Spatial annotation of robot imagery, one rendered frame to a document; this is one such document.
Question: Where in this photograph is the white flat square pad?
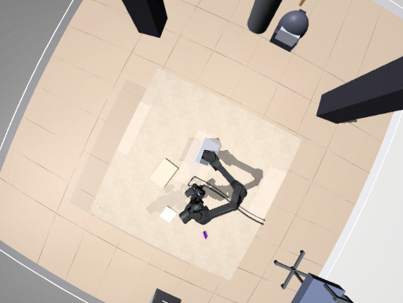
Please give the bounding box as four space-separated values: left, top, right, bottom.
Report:
160 206 178 223

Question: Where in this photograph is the cream flat rectangular slab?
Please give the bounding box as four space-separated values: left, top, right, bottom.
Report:
150 158 178 188

